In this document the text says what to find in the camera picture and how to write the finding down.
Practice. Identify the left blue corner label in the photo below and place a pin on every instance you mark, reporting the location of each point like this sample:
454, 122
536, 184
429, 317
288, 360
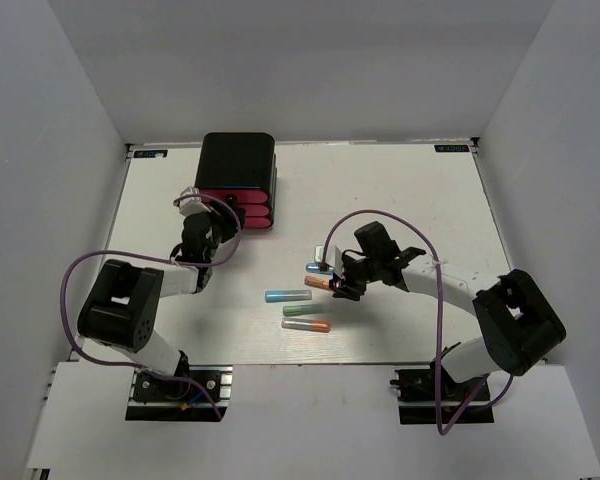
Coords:
150, 154

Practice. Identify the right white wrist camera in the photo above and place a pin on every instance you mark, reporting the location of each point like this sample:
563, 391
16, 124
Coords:
328, 260

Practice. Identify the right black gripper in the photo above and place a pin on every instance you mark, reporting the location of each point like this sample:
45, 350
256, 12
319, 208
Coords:
346, 287

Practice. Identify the orange pen refill tube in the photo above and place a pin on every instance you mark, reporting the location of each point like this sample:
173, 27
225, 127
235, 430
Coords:
318, 283

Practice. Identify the blue corner label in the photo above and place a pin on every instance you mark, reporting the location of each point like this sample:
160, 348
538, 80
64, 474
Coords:
452, 148
150, 154

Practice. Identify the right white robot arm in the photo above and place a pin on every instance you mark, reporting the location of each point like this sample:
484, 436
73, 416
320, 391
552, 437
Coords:
518, 326

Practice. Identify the clear tube orange cap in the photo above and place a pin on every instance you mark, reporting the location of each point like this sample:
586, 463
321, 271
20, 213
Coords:
306, 325

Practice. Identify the pink drawer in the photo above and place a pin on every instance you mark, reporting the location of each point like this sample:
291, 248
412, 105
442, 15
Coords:
253, 210
246, 196
257, 222

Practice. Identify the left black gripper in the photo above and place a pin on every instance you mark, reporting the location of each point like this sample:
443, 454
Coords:
229, 228

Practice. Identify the green clear tube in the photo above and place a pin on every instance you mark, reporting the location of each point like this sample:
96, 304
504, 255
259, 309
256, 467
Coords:
304, 309

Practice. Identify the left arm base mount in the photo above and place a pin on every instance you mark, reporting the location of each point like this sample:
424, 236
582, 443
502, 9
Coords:
154, 400

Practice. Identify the black drawer cabinet shell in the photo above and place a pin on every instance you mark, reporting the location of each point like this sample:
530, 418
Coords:
242, 160

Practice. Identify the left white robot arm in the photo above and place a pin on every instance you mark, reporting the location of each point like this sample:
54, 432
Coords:
121, 309

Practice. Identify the pink bottom drawer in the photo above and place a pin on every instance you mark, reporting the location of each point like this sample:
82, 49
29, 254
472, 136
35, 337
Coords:
257, 222

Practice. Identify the blue pen refill tube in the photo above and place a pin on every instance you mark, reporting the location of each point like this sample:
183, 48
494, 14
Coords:
315, 268

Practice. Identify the right blue corner label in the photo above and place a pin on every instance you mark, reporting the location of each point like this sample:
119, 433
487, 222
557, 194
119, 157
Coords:
452, 148

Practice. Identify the light blue clear tube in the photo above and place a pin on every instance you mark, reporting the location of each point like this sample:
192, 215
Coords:
277, 296

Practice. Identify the pink top drawer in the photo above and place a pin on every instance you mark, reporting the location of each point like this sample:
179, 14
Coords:
246, 196

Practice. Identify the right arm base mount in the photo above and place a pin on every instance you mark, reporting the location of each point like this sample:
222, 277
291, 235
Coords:
415, 391

